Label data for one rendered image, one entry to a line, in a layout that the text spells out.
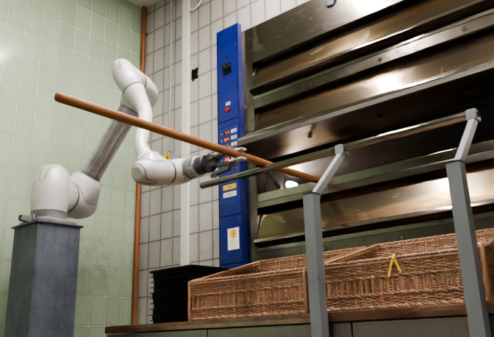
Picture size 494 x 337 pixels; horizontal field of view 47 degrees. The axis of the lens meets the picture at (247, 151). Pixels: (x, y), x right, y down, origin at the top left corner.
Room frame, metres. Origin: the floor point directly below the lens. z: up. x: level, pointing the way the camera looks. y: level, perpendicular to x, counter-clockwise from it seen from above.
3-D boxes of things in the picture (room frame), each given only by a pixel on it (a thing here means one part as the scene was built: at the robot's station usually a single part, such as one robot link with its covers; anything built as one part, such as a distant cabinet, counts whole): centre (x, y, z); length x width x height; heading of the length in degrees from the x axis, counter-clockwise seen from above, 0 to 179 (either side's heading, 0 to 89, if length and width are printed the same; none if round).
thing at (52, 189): (2.47, 0.87, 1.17); 0.18 x 0.16 x 0.22; 165
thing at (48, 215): (2.44, 0.89, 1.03); 0.22 x 0.18 x 0.06; 138
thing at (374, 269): (1.93, -0.57, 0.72); 0.56 x 0.49 x 0.28; 51
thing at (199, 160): (2.23, 0.16, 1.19); 0.09 x 0.07 x 0.08; 50
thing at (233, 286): (2.32, -0.11, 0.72); 0.56 x 0.49 x 0.28; 52
